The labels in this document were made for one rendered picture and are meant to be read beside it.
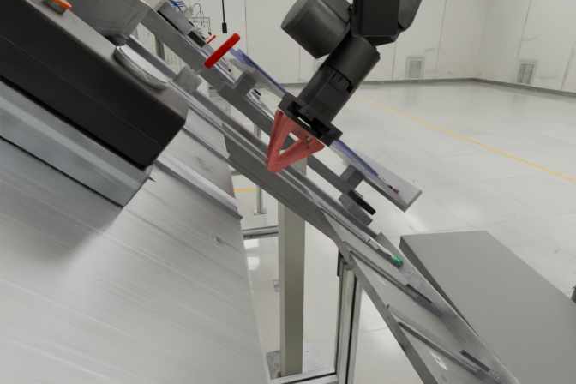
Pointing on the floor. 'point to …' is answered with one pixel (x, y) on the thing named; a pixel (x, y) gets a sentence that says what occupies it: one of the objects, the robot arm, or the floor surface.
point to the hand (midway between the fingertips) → (272, 164)
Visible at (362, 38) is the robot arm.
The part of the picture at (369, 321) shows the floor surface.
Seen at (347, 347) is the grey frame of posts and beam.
